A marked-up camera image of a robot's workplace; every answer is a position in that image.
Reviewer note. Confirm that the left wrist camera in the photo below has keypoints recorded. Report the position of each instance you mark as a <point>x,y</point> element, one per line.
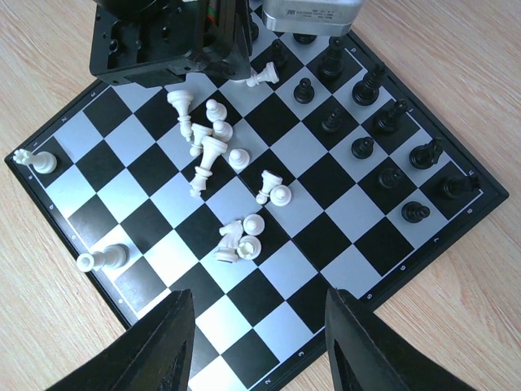
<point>322,18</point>

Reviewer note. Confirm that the black queen piece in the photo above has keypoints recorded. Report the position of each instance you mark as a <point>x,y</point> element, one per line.
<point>331,64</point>

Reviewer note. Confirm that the black bishop piece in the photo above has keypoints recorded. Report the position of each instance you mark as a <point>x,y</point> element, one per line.
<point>388,121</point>

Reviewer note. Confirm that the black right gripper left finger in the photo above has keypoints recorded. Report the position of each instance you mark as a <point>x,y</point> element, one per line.
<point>154,354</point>

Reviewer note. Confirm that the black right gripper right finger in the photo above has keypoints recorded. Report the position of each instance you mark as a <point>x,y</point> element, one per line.
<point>366,354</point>

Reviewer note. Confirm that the black knight piece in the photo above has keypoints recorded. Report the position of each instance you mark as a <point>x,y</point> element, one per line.
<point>426,155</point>

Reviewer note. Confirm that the white rook piece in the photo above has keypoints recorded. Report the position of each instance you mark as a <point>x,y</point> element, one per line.
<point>42,162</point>
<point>249,247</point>

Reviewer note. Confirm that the black rook piece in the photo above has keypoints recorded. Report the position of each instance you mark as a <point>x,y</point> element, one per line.
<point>456,186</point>

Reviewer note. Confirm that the white pawn piece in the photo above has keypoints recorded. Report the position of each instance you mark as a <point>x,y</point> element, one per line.
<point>253,224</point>
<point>222,131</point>
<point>280,195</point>
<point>268,74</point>
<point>238,158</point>
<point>215,111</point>

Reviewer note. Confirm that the black king piece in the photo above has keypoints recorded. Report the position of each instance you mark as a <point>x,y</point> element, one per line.
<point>366,91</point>

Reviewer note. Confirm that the black and grey chessboard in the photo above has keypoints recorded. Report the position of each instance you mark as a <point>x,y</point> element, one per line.
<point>335,195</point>

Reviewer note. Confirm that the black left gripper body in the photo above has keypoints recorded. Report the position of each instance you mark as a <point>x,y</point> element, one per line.
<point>157,43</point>

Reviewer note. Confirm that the white king piece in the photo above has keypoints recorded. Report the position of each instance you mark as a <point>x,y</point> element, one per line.
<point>212,148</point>

